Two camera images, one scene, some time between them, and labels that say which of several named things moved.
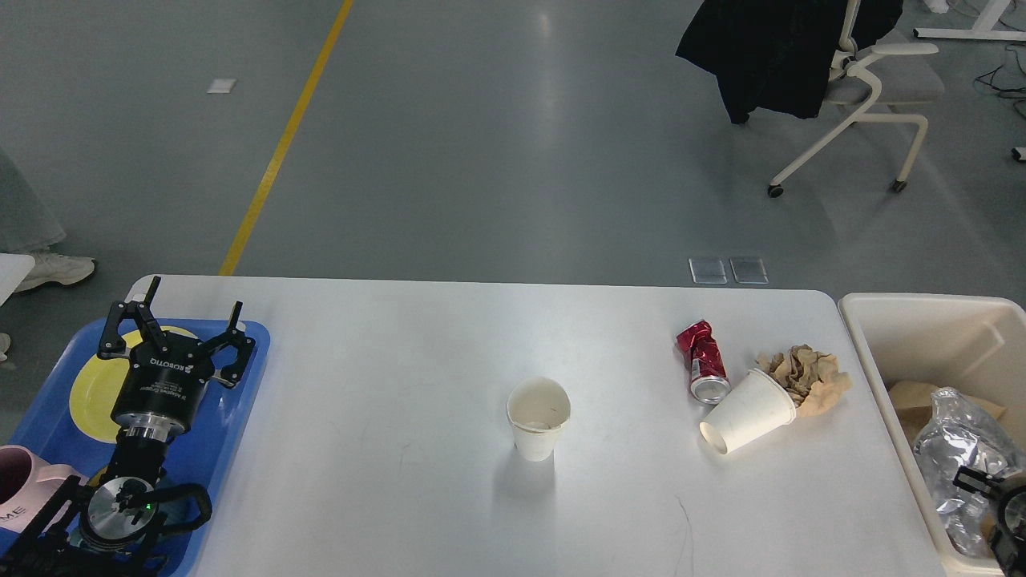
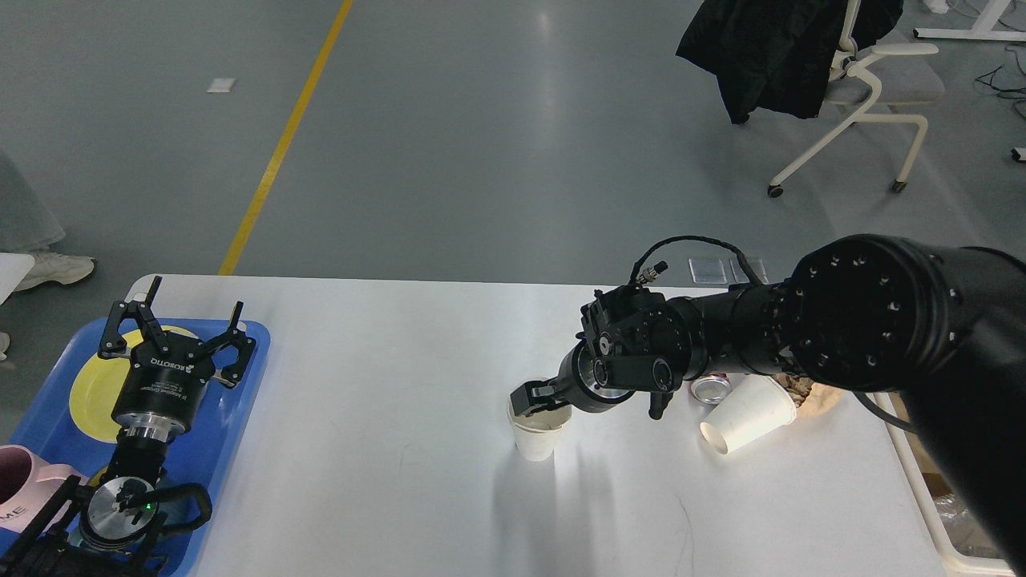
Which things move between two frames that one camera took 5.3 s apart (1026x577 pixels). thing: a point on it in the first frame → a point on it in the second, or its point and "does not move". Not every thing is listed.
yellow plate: [94, 385] does not move
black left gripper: [164, 377] does not move
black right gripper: [1007, 531] → [583, 390]
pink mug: [28, 485] does not move
